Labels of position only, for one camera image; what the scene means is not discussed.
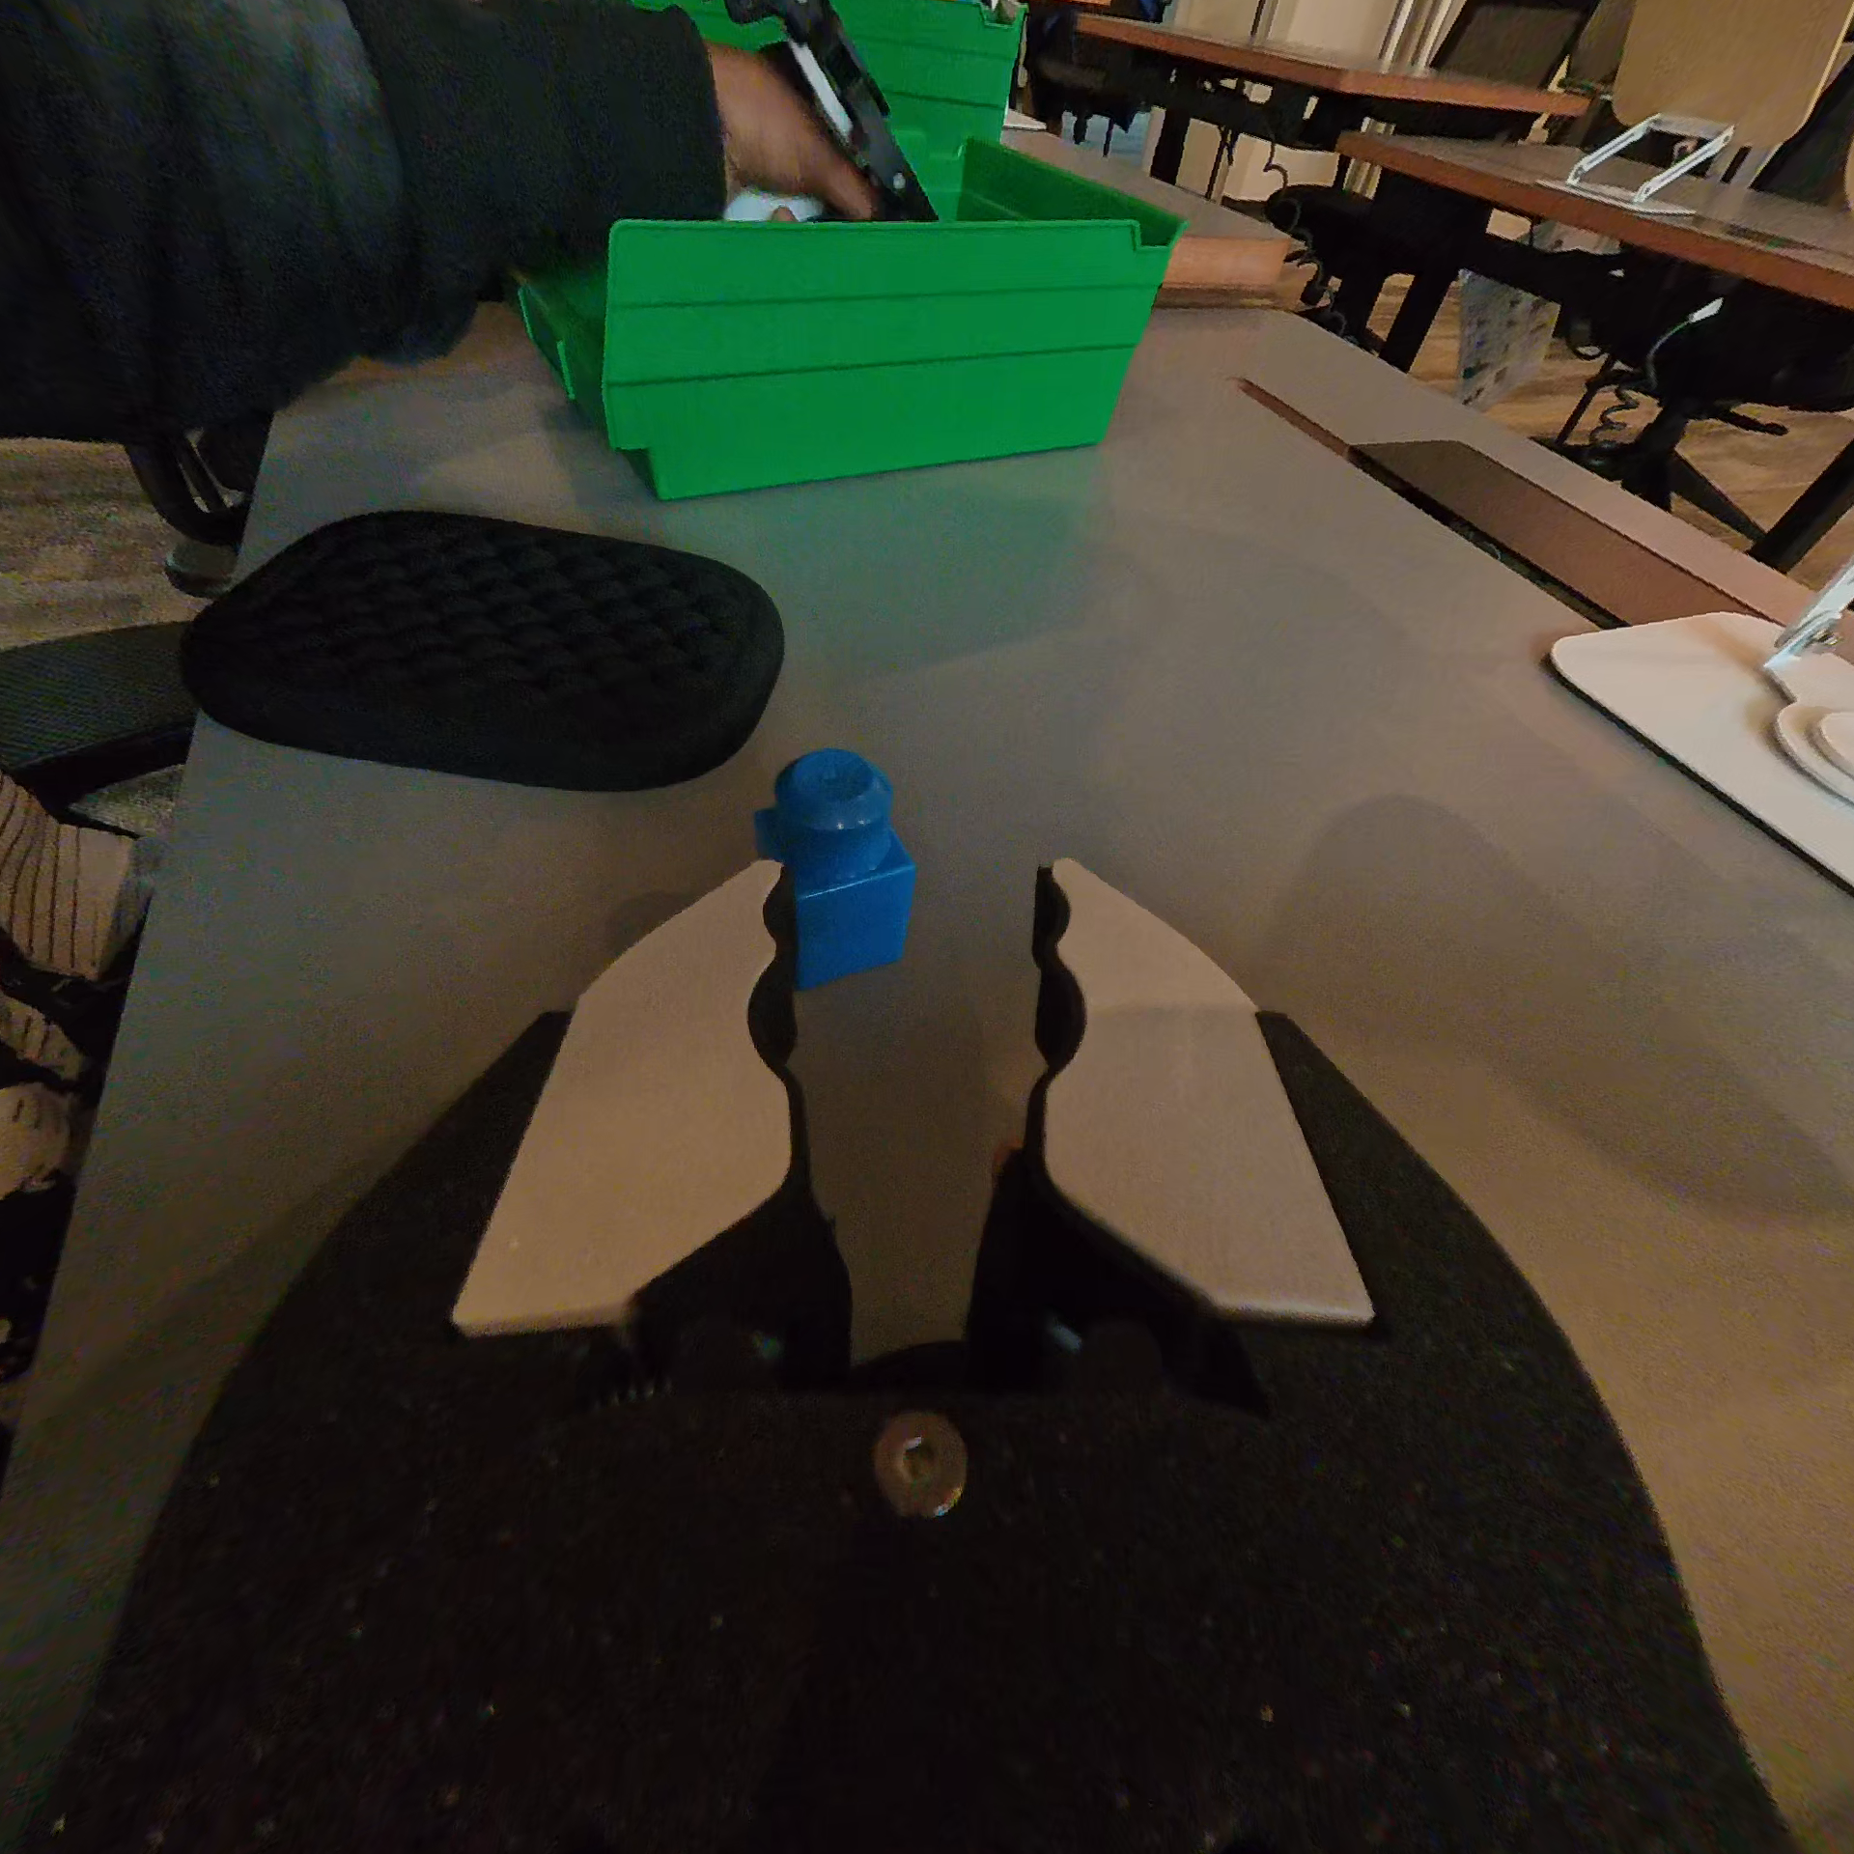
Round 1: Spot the green plastic bin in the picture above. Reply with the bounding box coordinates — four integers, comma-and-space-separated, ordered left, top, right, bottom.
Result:
638, 0, 1030, 152
517, 134, 1191, 502

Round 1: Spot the brown top office desk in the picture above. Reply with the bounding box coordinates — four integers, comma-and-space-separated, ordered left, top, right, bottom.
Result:
1334, 128, 1854, 568
1079, 11, 1593, 189

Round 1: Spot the white storage box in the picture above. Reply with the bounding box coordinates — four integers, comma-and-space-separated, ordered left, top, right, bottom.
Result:
1455, 266, 1550, 409

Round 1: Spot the person's left hand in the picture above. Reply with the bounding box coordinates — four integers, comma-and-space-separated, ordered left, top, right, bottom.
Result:
708, 43, 880, 222

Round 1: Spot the blue mega block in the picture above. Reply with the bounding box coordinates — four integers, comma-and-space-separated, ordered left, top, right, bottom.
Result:
754, 747, 920, 993

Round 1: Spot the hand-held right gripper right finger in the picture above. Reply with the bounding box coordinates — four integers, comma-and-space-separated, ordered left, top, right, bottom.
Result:
1029, 855, 1379, 1326

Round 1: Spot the black quilted wrist rest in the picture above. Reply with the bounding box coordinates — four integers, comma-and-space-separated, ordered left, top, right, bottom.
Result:
181, 509, 786, 793

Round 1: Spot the person's left forearm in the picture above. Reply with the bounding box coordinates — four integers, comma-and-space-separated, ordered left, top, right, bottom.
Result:
0, 0, 726, 437

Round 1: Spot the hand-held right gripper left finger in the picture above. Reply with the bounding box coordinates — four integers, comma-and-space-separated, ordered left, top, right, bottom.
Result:
450, 857, 805, 1336

